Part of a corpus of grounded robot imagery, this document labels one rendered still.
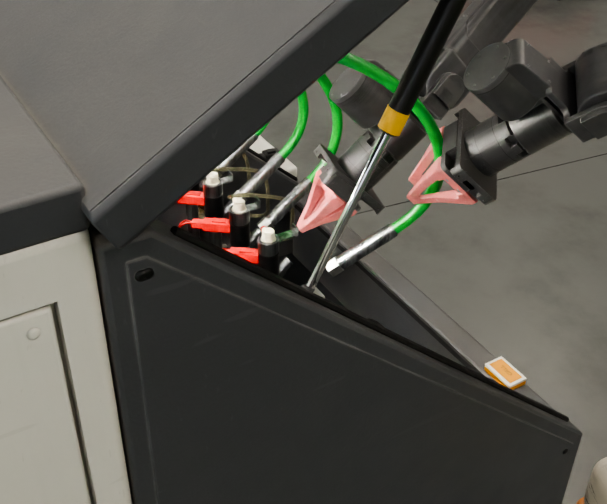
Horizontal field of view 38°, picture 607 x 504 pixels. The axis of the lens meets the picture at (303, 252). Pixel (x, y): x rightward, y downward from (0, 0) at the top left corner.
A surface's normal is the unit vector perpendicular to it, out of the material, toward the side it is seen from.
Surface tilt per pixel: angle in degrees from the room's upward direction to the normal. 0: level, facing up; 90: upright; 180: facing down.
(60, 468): 90
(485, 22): 66
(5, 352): 90
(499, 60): 48
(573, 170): 0
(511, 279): 0
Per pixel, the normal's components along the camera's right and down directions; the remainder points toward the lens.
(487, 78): -0.72, -0.45
